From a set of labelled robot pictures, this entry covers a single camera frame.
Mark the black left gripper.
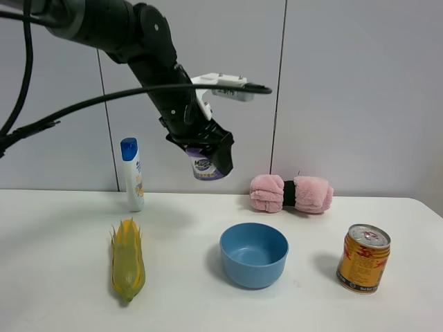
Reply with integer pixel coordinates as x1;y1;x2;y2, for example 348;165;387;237
159;103;233;177

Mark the purple air freshener tub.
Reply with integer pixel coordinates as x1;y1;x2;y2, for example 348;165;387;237
186;148;227;181

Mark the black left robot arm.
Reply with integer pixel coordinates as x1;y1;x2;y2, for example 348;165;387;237
30;0;234;176

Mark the white blue-capped lotion bottle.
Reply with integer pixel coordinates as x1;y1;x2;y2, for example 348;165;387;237
120;138;145;212

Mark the pink rolled towel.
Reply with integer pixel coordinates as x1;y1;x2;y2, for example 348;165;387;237
249;174;334;214

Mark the blue plastic bowl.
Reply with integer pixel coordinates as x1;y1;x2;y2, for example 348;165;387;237
219;223;289;289

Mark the yellow green toy corn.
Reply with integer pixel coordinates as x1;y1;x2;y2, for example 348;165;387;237
111;218;146;304

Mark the gold red drink can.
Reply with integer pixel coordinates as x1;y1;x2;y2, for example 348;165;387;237
336;224;391;294

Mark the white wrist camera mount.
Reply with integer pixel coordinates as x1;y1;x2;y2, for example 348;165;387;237
191;73;253;120

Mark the black cable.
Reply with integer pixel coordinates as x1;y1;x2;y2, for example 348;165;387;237
0;10;273;158

